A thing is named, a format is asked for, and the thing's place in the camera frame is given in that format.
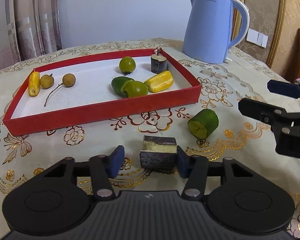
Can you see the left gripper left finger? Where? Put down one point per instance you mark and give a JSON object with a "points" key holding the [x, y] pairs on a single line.
{"points": [[102, 169]]}

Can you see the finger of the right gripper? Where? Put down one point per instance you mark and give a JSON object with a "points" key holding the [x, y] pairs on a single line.
{"points": [[266, 113], [283, 88]]}

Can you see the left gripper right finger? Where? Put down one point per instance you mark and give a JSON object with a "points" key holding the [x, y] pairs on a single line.
{"points": [[193, 168]]}

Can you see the dark sugarcane piece cut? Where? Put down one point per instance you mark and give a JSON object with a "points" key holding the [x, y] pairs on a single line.
{"points": [[158, 153]]}

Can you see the green cucumber piece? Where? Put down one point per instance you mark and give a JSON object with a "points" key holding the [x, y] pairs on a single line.
{"points": [[118, 83], [203, 124]]}

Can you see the red shallow tray box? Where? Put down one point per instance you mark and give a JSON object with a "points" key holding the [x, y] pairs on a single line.
{"points": [[91, 98]]}

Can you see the green round fruit near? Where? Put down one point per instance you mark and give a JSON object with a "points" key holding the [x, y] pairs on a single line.
{"points": [[133, 89]]}

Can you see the green round fruit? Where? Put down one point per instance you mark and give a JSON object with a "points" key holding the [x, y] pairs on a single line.
{"points": [[133, 89], [127, 65]]}

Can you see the green cucumber piece in tray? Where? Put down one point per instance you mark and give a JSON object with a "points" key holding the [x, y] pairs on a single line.
{"points": [[118, 83]]}

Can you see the yellow fruit piece large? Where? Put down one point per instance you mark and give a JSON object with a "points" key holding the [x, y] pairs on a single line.
{"points": [[160, 82]]}

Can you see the blue electric kettle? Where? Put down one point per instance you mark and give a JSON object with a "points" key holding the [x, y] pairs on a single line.
{"points": [[209, 29]]}

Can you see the brown longan with stem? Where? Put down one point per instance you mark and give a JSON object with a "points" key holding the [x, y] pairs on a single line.
{"points": [[68, 80]]}

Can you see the brown longan fruit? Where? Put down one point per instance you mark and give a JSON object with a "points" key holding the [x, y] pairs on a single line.
{"points": [[47, 81]]}

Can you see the green round fruit far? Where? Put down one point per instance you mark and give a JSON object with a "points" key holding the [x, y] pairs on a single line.
{"points": [[127, 65]]}

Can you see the dark sugarcane stump piece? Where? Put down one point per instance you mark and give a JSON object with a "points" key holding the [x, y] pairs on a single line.
{"points": [[158, 62]]}

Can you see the yellow fruit piece small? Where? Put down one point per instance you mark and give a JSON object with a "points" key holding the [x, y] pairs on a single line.
{"points": [[34, 84]]}

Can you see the beige floral curtain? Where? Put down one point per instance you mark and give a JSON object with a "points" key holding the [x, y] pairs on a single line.
{"points": [[28, 29]]}

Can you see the white wall switches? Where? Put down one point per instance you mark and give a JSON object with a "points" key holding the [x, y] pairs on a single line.
{"points": [[257, 38]]}

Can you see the gold framed wall panel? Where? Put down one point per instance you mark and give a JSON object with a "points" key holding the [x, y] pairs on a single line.
{"points": [[279, 21]]}

